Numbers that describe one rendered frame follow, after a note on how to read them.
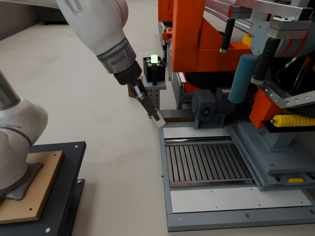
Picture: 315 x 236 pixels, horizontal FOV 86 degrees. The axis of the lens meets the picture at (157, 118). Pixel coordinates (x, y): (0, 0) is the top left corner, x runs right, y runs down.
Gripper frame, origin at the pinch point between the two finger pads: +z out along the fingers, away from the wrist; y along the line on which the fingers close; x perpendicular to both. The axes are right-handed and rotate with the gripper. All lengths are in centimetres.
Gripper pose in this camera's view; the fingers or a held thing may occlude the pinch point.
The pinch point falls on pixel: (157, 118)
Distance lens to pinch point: 57.5
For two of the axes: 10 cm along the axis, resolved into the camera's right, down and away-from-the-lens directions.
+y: 2.2, 5.3, -8.2
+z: 4.5, 6.9, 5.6
